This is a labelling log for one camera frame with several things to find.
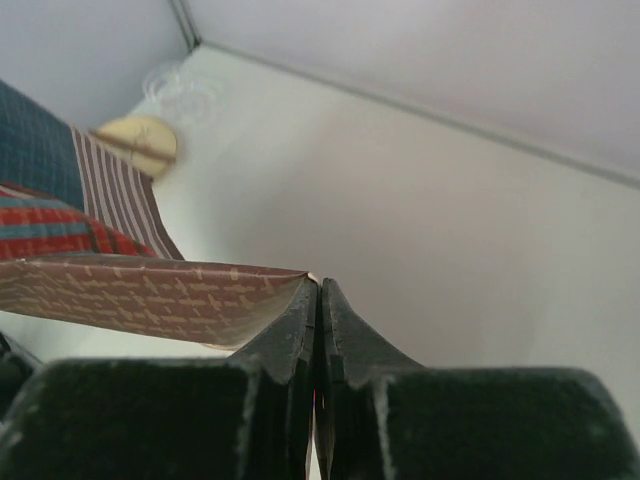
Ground clear glass cup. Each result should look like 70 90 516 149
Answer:
142 62 224 124

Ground round wooden plate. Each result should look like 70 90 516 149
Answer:
90 115 178 179

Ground patchwork striped placemat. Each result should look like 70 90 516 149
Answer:
1 85 308 350

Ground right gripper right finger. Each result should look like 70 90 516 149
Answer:
315 279 639 479

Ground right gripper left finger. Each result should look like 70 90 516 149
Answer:
1 280 318 479

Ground brown wooden knife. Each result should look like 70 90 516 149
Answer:
89 130 176 162

